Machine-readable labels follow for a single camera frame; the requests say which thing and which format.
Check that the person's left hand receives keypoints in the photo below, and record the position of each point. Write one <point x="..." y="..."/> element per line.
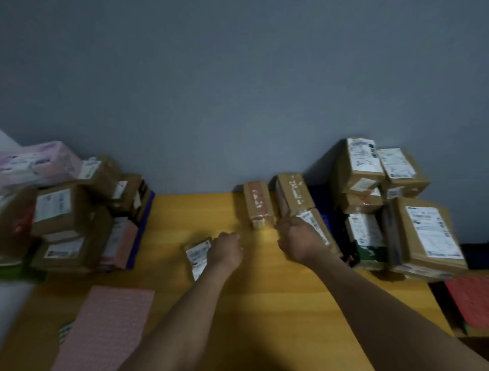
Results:
<point x="225" y="252"/>

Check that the person's right hand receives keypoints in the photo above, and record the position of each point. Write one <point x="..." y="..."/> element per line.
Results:
<point x="302" y="240"/>

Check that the small cardboard parcel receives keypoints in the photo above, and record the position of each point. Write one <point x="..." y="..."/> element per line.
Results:
<point x="294" y="195"/>
<point x="196" y="256"/>
<point x="324" y="229"/>
<point x="61" y="210"/>

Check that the dark green box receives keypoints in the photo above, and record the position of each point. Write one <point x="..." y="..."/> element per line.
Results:
<point x="366" y="248"/>

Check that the small tall box white labels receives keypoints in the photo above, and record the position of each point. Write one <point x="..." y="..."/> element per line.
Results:
<point x="363" y="164"/>

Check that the box with black KARRIE band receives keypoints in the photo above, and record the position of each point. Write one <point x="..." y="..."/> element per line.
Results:
<point x="130" y="195"/>

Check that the box marked 3-3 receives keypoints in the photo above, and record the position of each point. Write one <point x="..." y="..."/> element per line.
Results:
<point x="424" y="237"/>

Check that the pink dot sticker sheet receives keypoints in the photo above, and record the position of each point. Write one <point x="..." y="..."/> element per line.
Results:
<point x="103" y="328"/>

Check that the box of stack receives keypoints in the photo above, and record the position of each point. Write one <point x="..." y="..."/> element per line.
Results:
<point x="76" y="252"/>

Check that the teal sticker sheet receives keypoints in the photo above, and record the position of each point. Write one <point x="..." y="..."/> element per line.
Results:
<point x="65" y="332"/>

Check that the large pink box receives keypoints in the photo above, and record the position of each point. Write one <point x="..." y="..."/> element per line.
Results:
<point x="38" y="160"/>

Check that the person's left forearm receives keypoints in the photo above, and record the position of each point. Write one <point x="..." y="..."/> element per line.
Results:
<point x="179" y="325"/>

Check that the person's right forearm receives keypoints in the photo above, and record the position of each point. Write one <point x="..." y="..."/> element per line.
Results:
<point x="389" y="317"/>

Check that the blue plastic grid pallet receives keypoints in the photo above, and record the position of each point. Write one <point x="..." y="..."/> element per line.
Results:
<point x="143" y="229"/>
<point x="324" y="206"/>

